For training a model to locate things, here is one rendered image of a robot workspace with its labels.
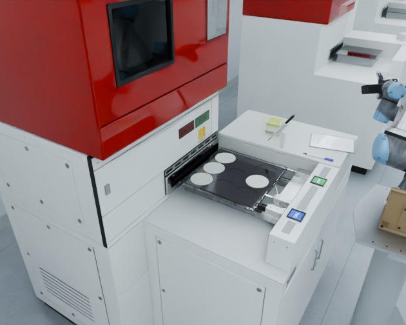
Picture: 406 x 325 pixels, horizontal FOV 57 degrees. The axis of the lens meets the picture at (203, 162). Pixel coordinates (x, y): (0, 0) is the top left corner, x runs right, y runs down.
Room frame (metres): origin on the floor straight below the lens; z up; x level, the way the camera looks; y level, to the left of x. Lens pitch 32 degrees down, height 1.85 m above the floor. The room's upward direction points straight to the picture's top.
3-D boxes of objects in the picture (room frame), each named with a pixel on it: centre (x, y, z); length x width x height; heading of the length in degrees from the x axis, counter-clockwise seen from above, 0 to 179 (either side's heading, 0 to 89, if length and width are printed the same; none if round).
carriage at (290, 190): (1.31, -0.38, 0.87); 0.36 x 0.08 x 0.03; 148
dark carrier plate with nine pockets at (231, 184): (1.44, -0.14, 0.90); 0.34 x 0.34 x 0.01; 58
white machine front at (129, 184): (1.39, 0.15, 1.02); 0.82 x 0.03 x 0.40; 148
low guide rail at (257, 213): (1.30, -0.13, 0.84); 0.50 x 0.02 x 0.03; 58
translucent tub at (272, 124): (1.73, -0.37, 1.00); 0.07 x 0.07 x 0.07; 61
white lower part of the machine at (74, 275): (1.58, 0.44, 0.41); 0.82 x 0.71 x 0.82; 148
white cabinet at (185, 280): (1.45, -0.27, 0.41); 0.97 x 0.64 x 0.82; 148
